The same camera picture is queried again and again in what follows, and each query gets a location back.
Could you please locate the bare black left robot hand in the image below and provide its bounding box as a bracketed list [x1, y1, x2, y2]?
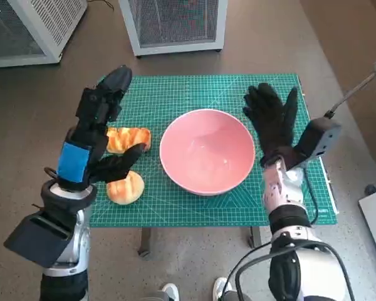
[55, 65, 152, 193]

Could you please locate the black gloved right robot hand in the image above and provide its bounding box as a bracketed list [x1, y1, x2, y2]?
[243, 83, 301, 170]

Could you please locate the long braided toy bread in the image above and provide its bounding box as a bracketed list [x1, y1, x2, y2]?
[105, 127, 152, 154]

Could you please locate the round toy bread bun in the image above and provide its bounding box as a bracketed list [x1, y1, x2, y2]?
[106, 171, 145, 206]

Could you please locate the pink bowl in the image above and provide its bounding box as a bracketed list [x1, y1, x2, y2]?
[159, 108, 256, 196]

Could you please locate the grey metal rod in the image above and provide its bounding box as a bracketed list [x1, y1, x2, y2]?
[324, 72, 376, 120]

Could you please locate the green cutting mat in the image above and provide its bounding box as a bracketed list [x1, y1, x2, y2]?
[89, 73, 338, 228]

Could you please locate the grey metal table leg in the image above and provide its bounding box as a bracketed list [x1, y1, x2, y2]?
[137, 227, 153, 260]
[247, 225, 263, 250]

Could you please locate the white mesh cabinet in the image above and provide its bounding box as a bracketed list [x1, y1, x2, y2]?
[118, 0, 229, 58]
[0, 0, 88, 69]

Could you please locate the white shoe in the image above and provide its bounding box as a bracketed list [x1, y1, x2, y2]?
[161, 283, 180, 301]
[212, 277, 234, 301]

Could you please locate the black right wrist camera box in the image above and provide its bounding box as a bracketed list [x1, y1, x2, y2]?
[288, 117, 342, 172]

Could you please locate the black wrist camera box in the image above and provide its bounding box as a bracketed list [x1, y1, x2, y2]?
[288, 117, 342, 172]
[3, 210, 78, 269]

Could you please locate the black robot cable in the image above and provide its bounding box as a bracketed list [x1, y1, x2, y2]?
[227, 240, 355, 301]
[302, 167, 320, 226]

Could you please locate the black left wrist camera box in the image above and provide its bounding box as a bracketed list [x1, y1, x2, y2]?
[3, 210, 78, 269]

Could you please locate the thin black floor cable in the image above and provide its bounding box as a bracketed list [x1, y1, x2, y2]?
[87, 0, 113, 13]

